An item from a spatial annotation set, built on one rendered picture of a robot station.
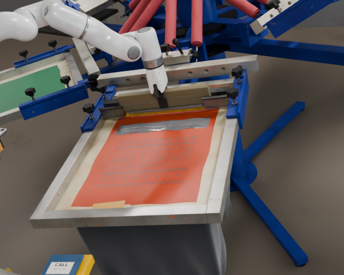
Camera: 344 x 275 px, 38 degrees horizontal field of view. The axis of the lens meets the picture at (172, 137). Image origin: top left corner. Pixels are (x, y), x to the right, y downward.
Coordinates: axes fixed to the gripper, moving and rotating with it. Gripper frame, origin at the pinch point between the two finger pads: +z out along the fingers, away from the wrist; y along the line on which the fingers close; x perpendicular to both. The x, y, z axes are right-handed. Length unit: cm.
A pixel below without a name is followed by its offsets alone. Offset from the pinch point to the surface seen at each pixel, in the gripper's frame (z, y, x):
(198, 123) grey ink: 5.7, 9.5, 13.8
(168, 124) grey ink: 5.2, 9.4, 2.5
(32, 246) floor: 101, -25, -114
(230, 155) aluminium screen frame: 3.1, 34.9, 28.9
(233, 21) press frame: 0, -72, 19
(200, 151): 6.1, 26.9, 17.1
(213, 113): 6.2, 2.7, 18.2
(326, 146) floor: 103, -107, 56
